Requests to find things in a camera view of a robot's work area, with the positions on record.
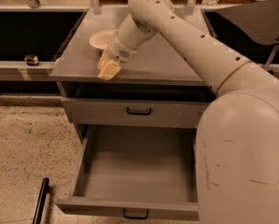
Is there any black upper drawer handle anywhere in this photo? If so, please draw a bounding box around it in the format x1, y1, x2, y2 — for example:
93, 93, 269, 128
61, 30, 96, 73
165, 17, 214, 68
126, 107, 152, 116

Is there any open grey middle drawer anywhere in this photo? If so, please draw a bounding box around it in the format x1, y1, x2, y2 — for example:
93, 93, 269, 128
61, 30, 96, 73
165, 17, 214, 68
57, 125, 199, 221

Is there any dark grey side table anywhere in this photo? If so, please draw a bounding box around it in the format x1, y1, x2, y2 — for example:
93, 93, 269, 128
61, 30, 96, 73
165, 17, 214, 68
216, 0, 279, 70

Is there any closed grey upper drawer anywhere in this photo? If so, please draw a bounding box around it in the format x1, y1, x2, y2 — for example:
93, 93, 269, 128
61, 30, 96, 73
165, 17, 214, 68
62, 98, 207, 128

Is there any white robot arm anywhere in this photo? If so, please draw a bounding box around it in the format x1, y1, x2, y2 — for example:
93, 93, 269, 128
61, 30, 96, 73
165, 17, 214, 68
100, 0, 279, 224

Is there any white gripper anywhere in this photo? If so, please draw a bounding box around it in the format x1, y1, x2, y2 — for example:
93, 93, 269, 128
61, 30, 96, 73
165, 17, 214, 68
98, 32, 137, 80

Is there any small black yellow object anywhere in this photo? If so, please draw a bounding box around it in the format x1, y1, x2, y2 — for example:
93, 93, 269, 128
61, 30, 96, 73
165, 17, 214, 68
24, 54, 39, 66

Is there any black drawer handle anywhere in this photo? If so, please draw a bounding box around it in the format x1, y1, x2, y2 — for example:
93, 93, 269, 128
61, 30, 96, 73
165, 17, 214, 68
122, 208, 149, 220
126, 107, 152, 116

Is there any black metal bar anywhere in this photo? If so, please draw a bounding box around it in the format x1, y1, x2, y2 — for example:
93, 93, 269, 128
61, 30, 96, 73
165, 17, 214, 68
32, 177, 49, 224

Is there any grey wooden drawer cabinet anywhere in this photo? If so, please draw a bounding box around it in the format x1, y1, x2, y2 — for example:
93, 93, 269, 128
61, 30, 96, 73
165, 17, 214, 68
50, 7, 215, 137

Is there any white paper bowl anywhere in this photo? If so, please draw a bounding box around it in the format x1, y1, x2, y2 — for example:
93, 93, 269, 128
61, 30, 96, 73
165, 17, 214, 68
89, 30, 114, 50

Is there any black middle drawer handle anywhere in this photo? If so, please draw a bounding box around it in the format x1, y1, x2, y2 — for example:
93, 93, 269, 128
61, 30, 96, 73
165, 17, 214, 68
122, 208, 149, 220

